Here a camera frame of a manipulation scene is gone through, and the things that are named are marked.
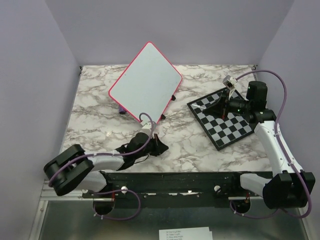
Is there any white blue whiteboard marker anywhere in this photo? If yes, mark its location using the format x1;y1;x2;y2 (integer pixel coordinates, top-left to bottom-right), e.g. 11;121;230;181
191;104;206;111

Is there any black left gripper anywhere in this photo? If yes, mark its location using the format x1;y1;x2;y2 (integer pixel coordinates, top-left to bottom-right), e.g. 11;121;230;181
134;133;168;160

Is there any purple toy microphone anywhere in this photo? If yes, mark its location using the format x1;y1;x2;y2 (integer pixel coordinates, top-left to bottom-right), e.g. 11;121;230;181
118;106;127;115

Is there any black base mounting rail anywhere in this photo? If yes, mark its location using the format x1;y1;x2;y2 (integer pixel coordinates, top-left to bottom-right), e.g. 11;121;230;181
82;172;255;212

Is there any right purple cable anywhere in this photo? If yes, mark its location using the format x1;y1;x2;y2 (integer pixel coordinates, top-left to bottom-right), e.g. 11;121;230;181
229;69;313;219

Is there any black white chessboard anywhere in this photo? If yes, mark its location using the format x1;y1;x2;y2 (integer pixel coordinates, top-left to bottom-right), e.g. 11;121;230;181
187;87;254;151

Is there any black whiteboard stand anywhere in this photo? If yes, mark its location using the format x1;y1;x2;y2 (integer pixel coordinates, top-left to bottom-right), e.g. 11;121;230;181
160;95;176;120

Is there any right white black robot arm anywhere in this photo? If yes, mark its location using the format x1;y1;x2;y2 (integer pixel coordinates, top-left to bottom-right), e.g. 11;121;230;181
202;77;316;209

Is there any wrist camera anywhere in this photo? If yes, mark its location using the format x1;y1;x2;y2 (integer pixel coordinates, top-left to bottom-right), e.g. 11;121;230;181
222;75;238;90
141;120;154;131

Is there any pink framed whiteboard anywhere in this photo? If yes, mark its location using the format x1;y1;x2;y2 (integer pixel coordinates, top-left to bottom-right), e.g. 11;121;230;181
108;41;183;123

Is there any white instruction paper sheet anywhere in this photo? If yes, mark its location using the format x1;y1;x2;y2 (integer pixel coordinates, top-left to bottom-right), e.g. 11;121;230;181
158;227;213;240

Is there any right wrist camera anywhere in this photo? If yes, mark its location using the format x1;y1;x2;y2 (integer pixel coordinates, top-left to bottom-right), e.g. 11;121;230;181
222;75;238;90

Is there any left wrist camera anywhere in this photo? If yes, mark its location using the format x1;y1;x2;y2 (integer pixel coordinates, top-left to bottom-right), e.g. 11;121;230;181
141;120;154;131

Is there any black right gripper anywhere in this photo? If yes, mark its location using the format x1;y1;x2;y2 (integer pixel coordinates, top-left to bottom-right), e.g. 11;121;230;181
203;89;252;120

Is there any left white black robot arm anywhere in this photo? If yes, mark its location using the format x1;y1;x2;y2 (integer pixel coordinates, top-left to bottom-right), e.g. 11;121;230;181
43;132;169;196

